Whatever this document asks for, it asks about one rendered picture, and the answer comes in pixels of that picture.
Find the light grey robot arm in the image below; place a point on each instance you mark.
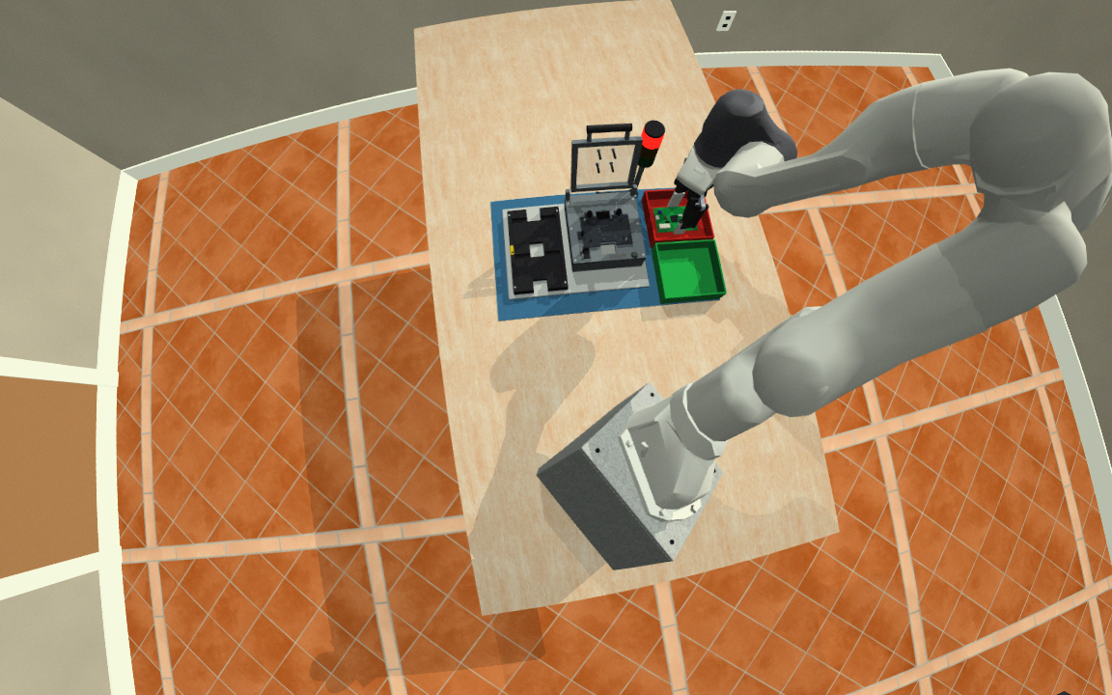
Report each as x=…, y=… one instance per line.
x=1040, y=152

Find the green open-top bin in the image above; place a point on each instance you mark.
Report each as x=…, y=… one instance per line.
x=688, y=267

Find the green circuit board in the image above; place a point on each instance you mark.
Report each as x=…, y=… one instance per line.
x=667, y=219

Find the red open bin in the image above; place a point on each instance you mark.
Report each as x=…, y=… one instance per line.
x=660, y=199

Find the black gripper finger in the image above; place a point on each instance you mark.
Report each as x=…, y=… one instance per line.
x=692, y=213
x=678, y=194

